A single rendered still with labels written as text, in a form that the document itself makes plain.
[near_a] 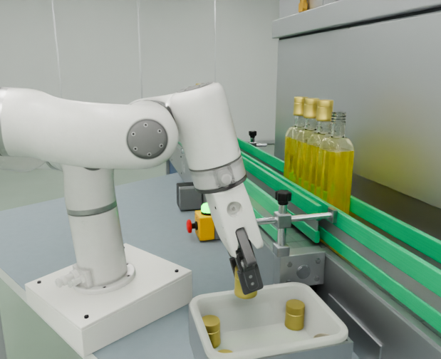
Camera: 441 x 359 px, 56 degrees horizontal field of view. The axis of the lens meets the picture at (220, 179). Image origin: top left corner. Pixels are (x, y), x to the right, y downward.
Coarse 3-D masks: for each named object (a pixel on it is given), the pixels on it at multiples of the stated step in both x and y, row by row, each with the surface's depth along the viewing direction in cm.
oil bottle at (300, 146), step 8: (304, 128) 95; (296, 136) 96; (304, 136) 93; (296, 144) 96; (304, 144) 93; (296, 152) 97; (304, 152) 93; (296, 160) 97; (304, 160) 94; (296, 168) 97; (304, 168) 94; (296, 176) 98; (304, 176) 95
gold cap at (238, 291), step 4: (236, 268) 62; (236, 272) 62; (236, 276) 62; (236, 280) 62; (236, 284) 62; (236, 288) 62; (240, 288) 61; (236, 292) 62; (240, 292) 62; (256, 292) 62; (240, 296) 62; (244, 296) 61; (248, 296) 61; (252, 296) 62
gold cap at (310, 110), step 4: (304, 100) 94; (308, 100) 92; (312, 100) 92; (316, 100) 92; (304, 104) 94; (308, 104) 92; (312, 104) 92; (316, 104) 92; (304, 108) 94; (308, 108) 93; (312, 108) 92; (316, 108) 93; (304, 112) 94; (308, 112) 93; (312, 112) 93; (304, 116) 94; (308, 116) 93; (312, 116) 93
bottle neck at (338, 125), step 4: (332, 112) 83; (336, 112) 84; (340, 112) 84; (344, 112) 82; (332, 116) 83; (336, 116) 82; (340, 116) 82; (344, 116) 82; (332, 120) 83; (336, 120) 82; (340, 120) 82; (344, 120) 83; (332, 124) 83; (336, 124) 83; (340, 124) 82; (344, 124) 83; (332, 128) 83; (336, 128) 83; (340, 128) 83; (344, 128) 83; (332, 132) 84; (336, 132) 83; (340, 132) 83; (344, 132) 84; (340, 136) 83
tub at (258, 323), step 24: (264, 288) 74; (288, 288) 76; (192, 312) 67; (216, 312) 73; (240, 312) 74; (264, 312) 75; (312, 312) 72; (240, 336) 72; (264, 336) 72; (288, 336) 72; (312, 336) 72; (336, 336) 61
